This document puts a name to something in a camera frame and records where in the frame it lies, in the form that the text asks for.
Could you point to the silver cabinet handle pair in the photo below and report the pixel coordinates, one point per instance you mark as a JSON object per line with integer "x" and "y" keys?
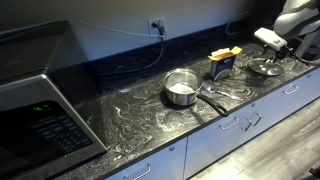
{"x": 251, "y": 122}

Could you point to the silver drawer handle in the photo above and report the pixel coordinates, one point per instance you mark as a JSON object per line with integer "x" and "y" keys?
{"x": 230, "y": 124}
{"x": 291, "y": 90}
{"x": 139, "y": 174}

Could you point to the white wall power outlet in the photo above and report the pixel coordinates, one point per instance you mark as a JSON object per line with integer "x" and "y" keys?
{"x": 157, "y": 27}

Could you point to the steel saucepan with black handle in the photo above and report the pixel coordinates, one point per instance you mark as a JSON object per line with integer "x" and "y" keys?
{"x": 183, "y": 87}

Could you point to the silver right drawer handle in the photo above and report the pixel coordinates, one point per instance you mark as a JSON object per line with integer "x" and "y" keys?
{"x": 291, "y": 90}

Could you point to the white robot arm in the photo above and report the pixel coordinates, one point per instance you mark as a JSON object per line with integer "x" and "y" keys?
{"x": 292, "y": 29}

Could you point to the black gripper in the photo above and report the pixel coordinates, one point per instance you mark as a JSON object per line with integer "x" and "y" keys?
{"x": 277, "y": 55}

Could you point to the glass pot lid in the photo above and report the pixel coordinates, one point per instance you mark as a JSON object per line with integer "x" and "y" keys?
{"x": 265, "y": 66}

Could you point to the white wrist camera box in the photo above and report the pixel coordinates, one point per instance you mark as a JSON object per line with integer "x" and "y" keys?
{"x": 270, "y": 38}

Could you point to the blue open food box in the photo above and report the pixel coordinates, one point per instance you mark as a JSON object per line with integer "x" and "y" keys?
{"x": 222, "y": 61}

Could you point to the silver left drawer handle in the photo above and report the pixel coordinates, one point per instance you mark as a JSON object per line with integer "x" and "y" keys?
{"x": 139, "y": 174}

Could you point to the stainless steel microwave oven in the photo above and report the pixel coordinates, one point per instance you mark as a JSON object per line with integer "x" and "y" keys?
{"x": 42, "y": 79}

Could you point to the silver metal fork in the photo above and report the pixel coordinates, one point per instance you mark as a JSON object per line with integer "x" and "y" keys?
{"x": 212, "y": 90}

